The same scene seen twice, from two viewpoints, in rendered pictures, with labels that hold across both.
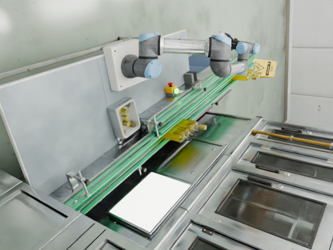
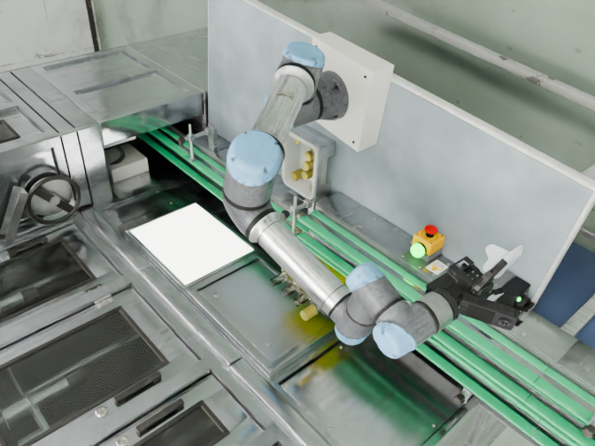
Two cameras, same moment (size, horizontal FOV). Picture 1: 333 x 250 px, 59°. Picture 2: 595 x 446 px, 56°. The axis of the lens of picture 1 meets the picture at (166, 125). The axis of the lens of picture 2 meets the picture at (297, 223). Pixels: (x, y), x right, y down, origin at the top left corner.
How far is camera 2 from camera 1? 2.40 m
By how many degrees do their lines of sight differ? 77
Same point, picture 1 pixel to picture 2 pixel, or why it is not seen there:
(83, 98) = not seen: hidden behind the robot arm
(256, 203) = (95, 362)
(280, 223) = (34, 371)
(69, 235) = (75, 115)
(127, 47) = (337, 59)
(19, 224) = (128, 96)
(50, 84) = (250, 20)
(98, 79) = not seen: hidden behind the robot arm
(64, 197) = (200, 142)
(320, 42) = not seen: outside the picture
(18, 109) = (218, 19)
